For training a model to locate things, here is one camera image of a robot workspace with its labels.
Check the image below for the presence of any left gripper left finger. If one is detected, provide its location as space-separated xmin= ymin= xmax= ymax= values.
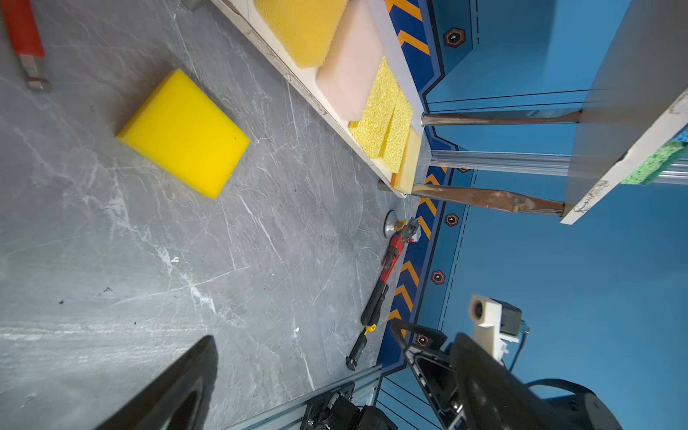
xmin=98 ymin=335 xmax=219 ymax=429

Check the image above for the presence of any blue sponge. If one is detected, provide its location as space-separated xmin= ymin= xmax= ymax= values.
xmin=672 ymin=125 xmax=688 ymax=143

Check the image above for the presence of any long yellow foam sponge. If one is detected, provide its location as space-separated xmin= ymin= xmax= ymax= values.
xmin=254 ymin=0 xmax=348 ymax=68

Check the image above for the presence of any white two-tier shelf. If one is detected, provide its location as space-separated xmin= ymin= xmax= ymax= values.
xmin=182 ymin=1 xmax=687 ymax=225

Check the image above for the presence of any cream yellow sponge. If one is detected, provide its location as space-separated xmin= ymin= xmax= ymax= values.
xmin=392 ymin=127 xmax=422 ymax=195

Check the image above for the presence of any yellow black screwdriver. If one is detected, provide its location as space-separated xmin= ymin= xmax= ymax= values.
xmin=346 ymin=324 xmax=376 ymax=371

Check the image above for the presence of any green scouring pad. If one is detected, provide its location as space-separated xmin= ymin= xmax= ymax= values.
xmin=622 ymin=141 xmax=687 ymax=186

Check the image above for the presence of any round metal foot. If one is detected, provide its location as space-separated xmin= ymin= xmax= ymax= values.
xmin=383 ymin=210 xmax=406 ymax=238

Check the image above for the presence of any yellow porous sponge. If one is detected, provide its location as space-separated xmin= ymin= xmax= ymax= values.
xmin=349 ymin=57 xmax=401 ymax=159
xmin=380 ymin=90 xmax=414 ymax=174

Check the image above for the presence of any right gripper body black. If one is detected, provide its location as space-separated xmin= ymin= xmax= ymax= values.
xmin=429 ymin=348 xmax=625 ymax=430

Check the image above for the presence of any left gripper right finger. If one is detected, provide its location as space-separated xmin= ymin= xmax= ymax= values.
xmin=450 ymin=333 xmax=574 ymax=429

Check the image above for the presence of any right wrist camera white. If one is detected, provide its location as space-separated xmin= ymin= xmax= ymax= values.
xmin=468 ymin=295 xmax=522 ymax=362

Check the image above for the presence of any red hex key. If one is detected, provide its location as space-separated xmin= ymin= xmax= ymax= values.
xmin=1 ymin=0 xmax=52 ymax=92

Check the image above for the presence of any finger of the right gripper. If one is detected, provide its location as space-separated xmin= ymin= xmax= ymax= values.
xmin=389 ymin=319 xmax=448 ymax=376

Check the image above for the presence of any red pipe wrench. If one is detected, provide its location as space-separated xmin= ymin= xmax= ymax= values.
xmin=380 ymin=217 xmax=421 ymax=282

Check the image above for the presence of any small thick yellow sponge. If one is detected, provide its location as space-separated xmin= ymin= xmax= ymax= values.
xmin=116 ymin=69 xmax=250 ymax=199

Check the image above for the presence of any pale pink sponge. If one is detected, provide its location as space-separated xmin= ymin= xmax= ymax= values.
xmin=315 ymin=1 xmax=383 ymax=122

